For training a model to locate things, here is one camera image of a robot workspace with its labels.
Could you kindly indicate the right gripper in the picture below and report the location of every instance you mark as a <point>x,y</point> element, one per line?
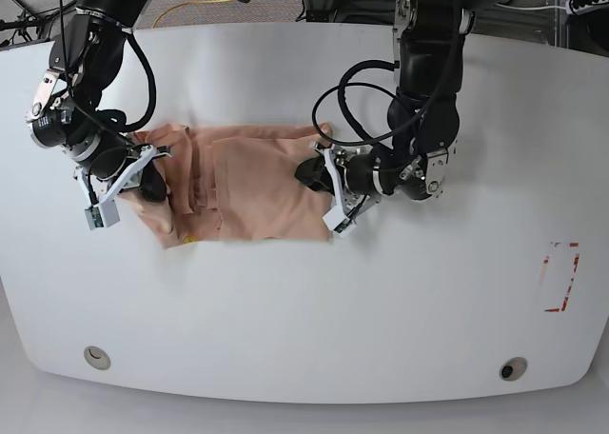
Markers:
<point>125,165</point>

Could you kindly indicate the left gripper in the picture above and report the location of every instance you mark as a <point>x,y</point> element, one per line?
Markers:
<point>354,177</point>

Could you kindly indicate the peach T-shirt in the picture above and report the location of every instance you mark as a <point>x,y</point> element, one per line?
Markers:
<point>232,183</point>

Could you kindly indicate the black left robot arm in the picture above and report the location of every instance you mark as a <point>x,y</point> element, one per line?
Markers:
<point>428,39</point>

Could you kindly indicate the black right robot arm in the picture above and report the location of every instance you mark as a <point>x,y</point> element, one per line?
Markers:
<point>85,58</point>

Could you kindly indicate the black tripod stand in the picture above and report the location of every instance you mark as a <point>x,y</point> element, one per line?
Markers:
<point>30,26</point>

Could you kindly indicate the red tape rectangle marking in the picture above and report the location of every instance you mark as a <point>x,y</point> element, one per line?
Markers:
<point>558,273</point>

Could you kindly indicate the white power strip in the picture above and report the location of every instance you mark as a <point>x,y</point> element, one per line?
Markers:
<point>580,7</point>

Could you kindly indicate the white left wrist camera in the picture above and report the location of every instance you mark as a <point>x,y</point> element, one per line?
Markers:
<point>337,221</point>

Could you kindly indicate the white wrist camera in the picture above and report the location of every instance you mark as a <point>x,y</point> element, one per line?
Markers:
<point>102,215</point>
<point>337,221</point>

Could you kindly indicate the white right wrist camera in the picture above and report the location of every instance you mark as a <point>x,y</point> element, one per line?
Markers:
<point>102,215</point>

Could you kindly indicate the left table cable grommet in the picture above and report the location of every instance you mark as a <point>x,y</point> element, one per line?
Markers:
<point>97,358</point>

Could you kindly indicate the table cable grommet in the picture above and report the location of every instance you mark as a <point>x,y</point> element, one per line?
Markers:
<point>97,358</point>
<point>513,369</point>

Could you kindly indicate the right table cable grommet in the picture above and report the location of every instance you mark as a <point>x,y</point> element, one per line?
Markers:
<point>513,369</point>

